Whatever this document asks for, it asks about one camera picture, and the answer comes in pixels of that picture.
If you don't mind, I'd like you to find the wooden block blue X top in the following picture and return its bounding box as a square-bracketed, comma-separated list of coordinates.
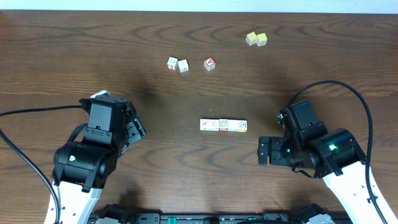
[237, 120, 248, 132]

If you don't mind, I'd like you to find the wooden block number 8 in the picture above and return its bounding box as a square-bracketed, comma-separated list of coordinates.
[228, 119, 239, 132]

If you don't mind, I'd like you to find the plain wooden block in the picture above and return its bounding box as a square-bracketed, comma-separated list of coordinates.
[200, 119, 212, 131]

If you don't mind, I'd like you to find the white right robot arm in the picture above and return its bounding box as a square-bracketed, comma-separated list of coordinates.
[258, 128, 397, 223]

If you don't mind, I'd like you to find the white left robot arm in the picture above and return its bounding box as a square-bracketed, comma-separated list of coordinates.
[45, 90, 146, 223]

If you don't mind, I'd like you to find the wooden block red number 3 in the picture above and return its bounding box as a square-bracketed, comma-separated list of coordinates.
[167, 57, 178, 70]

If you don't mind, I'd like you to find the wooden block blue letter side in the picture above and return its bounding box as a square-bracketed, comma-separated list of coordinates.
[178, 59, 189, 72]

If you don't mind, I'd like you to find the yellow wooden block right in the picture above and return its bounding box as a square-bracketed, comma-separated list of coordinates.
[256, 33, 268, 47]

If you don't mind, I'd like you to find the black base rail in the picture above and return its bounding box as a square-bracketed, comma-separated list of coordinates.
[87, 204, 351, 224]

